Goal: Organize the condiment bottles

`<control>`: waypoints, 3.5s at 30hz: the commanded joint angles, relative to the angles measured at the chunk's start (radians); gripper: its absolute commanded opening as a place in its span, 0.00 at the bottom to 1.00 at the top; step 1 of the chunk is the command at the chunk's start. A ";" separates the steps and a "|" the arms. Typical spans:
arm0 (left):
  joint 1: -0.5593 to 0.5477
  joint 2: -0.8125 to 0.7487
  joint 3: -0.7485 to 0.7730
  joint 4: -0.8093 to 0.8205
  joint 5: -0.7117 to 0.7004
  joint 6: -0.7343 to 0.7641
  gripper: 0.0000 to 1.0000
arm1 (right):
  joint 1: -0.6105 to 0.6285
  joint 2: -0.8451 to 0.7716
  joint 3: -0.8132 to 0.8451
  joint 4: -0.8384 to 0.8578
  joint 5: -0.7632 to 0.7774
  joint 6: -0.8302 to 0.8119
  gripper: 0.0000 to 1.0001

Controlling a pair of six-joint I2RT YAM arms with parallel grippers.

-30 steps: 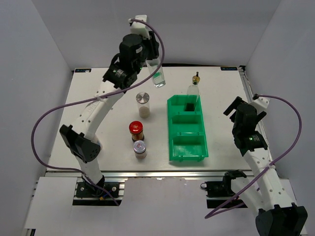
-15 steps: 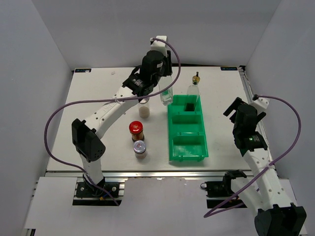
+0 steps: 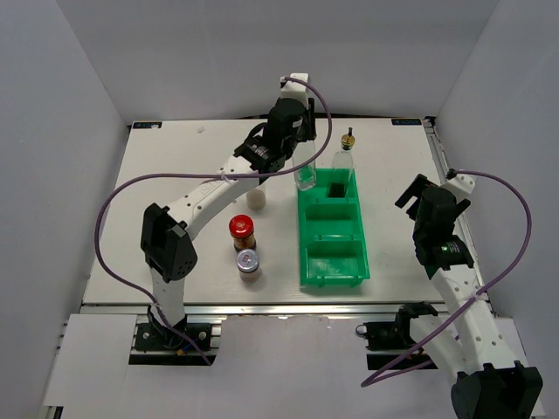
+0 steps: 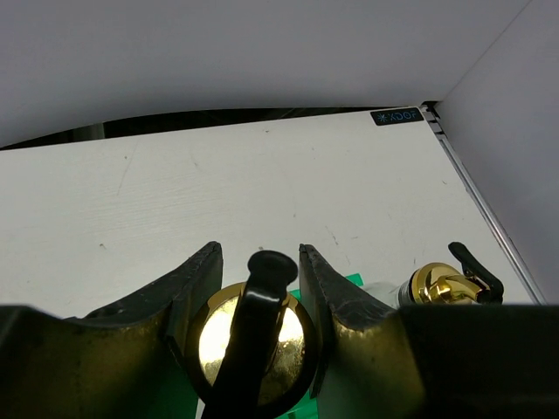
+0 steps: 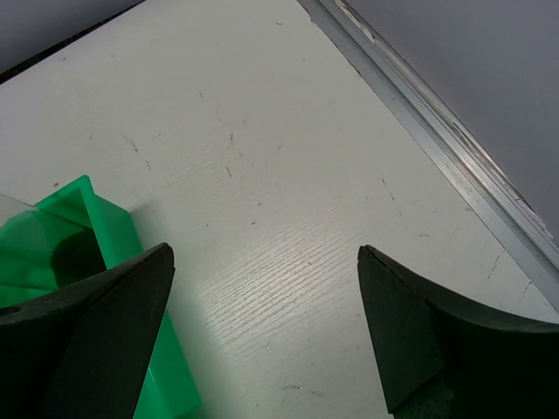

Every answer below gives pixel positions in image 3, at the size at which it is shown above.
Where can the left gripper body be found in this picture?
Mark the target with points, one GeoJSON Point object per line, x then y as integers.
{"type": "Point", "coordinates": [307, 128]}

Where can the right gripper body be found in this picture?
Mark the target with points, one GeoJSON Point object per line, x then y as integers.
{"type": "Point", "coordinates": [418, 232]}

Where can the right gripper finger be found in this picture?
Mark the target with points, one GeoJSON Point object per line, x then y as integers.
{"type": "Point", "coordinates": [461, 207]}
{"type": "Point", "coordinates": [414, 190]}

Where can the clear oil bottle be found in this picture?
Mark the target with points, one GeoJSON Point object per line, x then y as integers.
{"type": "Point", "coordinates": [305, 176]}

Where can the dark sauce glass bottle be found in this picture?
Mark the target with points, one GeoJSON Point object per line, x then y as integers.
{"type": "Point", "coordinates": [342, 167]}

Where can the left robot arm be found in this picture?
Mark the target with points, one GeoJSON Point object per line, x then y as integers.
{"type": "Point", "coordinates": [168, 232]}

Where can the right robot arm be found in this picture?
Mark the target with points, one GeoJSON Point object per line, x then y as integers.
{"type": "Point", "coordinates": [487, 379]}

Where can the right table logo sticker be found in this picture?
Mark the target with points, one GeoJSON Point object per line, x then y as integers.
{"type": "Point", "coordinates": [406, 122]}

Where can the table logo sticker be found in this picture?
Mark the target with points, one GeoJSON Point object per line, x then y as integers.
{"type": "Point", "coordinates": [406, 122]}
{"type": "Point", "coordinates": [147, 125]}

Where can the silver lid spice jar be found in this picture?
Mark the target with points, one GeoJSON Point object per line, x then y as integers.
{"type": "Point", "coordinates": [256, 198]}

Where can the green divided bin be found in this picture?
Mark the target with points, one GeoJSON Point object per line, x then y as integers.
{"type": "Point", "coordinates": [332, 242]}

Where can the red lid sauce jar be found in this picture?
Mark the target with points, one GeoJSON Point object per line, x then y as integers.
{"type": "Point", "coordinates": [241, 228]}

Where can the small silver lid jar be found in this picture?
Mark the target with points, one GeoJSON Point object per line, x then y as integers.
{"type": "Point", "coordinates": [248, 265]}

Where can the left table logo sticker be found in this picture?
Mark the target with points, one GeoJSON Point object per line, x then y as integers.
{"type": "Point", "coordinates": [147, 125]}

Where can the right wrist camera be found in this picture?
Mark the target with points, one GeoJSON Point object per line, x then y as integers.
{"type": "Point", "coordinates": [460, 185]}

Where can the right aluminium rail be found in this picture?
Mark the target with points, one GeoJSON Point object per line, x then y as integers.
{"type": "Point", "coordinates": [460, 225]}

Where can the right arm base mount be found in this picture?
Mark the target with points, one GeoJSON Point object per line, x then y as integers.
{"type": "Point", "coordinates": [383, 346]}

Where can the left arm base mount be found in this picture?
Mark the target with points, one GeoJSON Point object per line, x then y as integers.
{"type": "Point", "coordinates": [155, 345]}

